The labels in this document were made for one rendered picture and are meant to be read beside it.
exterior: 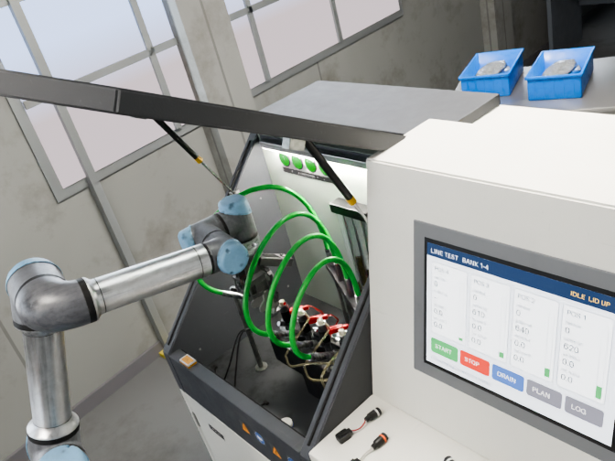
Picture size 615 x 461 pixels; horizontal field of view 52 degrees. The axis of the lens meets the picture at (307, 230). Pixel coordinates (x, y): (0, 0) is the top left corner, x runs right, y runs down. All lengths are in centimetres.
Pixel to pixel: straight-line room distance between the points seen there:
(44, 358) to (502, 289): 98
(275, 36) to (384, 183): 269
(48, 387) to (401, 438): 79
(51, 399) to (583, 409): 111
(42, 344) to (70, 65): 189
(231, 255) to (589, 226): 74
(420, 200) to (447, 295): 20
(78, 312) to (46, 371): 24
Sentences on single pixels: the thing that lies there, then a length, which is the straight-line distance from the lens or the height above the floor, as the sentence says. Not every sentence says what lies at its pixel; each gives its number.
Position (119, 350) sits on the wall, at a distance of 356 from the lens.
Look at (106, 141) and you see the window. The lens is 326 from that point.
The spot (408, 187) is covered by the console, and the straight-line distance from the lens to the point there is 128.
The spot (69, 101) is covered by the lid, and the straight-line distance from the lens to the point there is 101.
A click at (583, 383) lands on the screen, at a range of 120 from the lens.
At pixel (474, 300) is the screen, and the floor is 132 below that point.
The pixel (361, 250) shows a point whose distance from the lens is 183.
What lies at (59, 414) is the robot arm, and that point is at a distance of 160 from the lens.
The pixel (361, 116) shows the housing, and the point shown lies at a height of 150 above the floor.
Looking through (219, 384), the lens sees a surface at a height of 95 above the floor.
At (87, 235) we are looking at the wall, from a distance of 329.
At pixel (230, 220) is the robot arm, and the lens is 155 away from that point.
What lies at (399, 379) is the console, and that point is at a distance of 149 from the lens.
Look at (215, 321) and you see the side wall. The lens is 205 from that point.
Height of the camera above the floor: 208
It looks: 28 degrees down
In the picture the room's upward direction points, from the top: 16 degrees counter-clockwise
